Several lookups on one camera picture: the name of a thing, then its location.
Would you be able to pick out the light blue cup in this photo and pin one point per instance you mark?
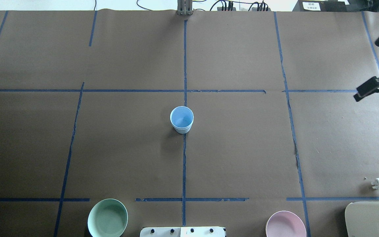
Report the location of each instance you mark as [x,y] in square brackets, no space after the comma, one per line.
[182,118]
[182,130]

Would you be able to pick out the black power supply box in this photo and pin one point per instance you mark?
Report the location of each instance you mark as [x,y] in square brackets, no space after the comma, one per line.
[319,6]

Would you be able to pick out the cream white toaster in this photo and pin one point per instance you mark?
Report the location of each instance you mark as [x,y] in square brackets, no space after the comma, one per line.
[362,219]

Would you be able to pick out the pink bowl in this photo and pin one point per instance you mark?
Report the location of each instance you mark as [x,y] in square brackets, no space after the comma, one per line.
[285,224]

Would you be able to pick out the mint green bowl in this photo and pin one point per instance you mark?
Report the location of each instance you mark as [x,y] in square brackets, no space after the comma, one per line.
[107,218]

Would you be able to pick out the aluminium frame post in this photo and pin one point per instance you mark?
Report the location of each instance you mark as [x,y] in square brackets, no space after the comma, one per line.
[184,7]

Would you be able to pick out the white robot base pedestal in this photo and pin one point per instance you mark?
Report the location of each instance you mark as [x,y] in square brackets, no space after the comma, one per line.
[184,231]

